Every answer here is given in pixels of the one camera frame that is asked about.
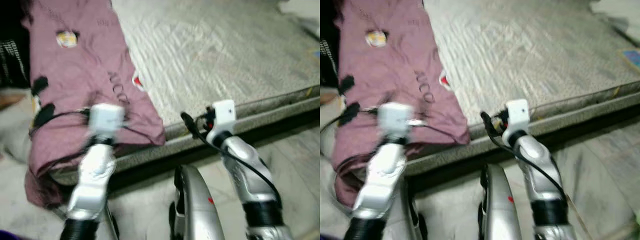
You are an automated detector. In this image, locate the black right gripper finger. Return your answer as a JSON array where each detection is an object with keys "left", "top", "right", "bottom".
[
  {"left": 180, "top": 112, "right": 199, "bottom": 139},
  {"left": 479, "top": 111, "right": 496, "bottom": 137}
]

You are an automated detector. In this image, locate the grey right robot leg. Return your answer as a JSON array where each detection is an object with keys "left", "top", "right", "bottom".
[
  {"left": 477, "top": 162, "right": 524, "bottom": 240},
  {"left": 169, "top": 164, "right": 226, "bottom": 240}
]

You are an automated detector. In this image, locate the black white checked item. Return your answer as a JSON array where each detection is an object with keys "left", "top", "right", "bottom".
[
  {"left": 320, "top": 39, "right": 339, "bottom": 89},
  {"left": 0, "top": 39, "right": 29, "bottom": 89}
]

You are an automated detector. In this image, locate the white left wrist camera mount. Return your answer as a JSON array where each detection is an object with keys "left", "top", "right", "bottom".
[
  {"left": 87, "top": 103, "right": 126, "bottom": 142},
  {"left": 377, "top": 101, "right": 415, "bottom": 144}
]

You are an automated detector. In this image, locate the white quilted mattress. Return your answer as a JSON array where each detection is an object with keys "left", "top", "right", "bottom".
[
  {"left": 50, "top": 0, "right": 321, "bottom": 187},
  {"left": 400, "top": 0, "right": 640, "bottom": 176}
]

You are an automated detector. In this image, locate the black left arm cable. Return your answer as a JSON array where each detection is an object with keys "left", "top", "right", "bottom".
[
  {"left": 30, "top": 109, "right": 91, "bottom": 135},
  {"left": 320, "top": 106, "right": 381, "bottom": 134}
]

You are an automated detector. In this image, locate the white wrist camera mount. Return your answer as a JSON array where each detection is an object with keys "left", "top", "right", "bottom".
[
  {"left": 377, "top": 101, "right": 415, "bottom": 144},
  {"left": 87, "top": 103, "right": 126, "bottom": 142},
  {"left": 207, "top": 99, "right": 237, "bottom": 139},
  {"left": 502, "top": 99, "right": 531, "bottom": 135}
]

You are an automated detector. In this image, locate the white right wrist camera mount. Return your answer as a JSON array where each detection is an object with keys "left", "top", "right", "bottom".
[
  {"left": 207, "top": 99, "right": 237, "bottom": 139},
  {"left": 502, "top": 99, "right": 531, "bottom": 135}
]

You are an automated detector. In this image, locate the pink cartoon print blanket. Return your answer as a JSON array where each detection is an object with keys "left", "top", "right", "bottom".
[
  {"left": 331, "top": 0, "right": 471, "bottom": 210},
  {"left": 21, "top": 0, "right": 167, "bottom": 210}
]

